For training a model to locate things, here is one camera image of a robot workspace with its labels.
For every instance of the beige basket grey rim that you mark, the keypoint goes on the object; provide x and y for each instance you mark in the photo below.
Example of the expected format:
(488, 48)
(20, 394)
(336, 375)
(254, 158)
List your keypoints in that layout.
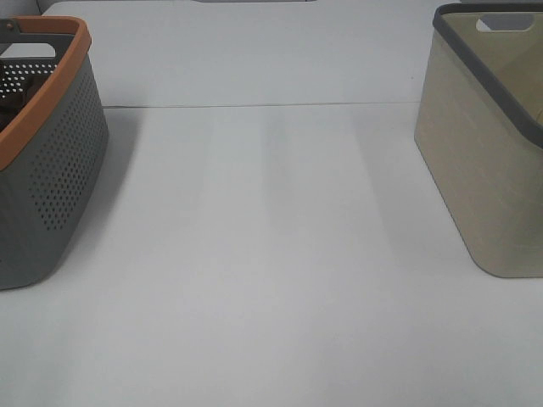
(479, 130)

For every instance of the grey perforated basket orange rim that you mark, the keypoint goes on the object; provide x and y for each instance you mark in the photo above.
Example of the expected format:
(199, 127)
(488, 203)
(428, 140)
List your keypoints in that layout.
(52, 151)

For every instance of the brown towel in basket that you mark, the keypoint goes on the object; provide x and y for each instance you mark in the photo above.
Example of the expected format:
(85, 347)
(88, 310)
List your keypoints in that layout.
(15, 93)

